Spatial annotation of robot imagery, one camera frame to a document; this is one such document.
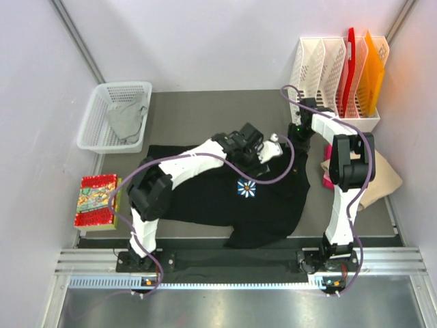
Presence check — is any black daisy print t shirt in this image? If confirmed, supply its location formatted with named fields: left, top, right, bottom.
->
left=160, top=145, right=310, bottom=249

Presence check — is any pink t shirt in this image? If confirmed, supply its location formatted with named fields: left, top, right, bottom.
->
left=322, top=145, right=334, bottom=190

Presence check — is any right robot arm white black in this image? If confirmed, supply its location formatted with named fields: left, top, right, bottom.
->
left=289, top=98, right=376, bottom=273

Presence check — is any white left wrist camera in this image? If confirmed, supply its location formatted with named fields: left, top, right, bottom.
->
left=257, top=133, right=283, bottom=164

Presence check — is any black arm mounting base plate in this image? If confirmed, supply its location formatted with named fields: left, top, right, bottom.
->
left=115, top=248, right=360, bottom=274

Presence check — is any white slotted cable duct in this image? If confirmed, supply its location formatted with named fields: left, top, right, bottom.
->
left=68, top=275, right=341, bottom=290

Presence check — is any orange plastic folder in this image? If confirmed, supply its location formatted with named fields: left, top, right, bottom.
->
left=356, top=31, right=385, bottom=117

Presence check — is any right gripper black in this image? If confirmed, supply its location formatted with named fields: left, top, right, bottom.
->
left=284, top=124, right=315, bottom=157

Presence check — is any beige t shirt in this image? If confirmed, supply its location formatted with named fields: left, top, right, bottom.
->
left=320, top=148, right=404, bottom=210

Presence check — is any white file organizer rack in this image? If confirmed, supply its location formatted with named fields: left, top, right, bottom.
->
left=287, top=36, right=390, bottom=132

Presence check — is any white plastic mesh basket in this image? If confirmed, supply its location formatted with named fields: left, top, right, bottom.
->
left=76, top=81, right=152, bottom=154

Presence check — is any red illustrated book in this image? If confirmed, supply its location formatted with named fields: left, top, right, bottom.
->
left=74, top=174, right=122, bottom=232

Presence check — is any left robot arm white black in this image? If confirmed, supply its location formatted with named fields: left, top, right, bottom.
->
left=126, top=123, right=283, bottom=271

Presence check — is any grey cloth in basket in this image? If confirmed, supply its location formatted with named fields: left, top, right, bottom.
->
left=107, top=94, right=148, bottom=144

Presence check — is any red plastic folder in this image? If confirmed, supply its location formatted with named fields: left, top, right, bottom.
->
left=338, top=27, right=356, bottom=118

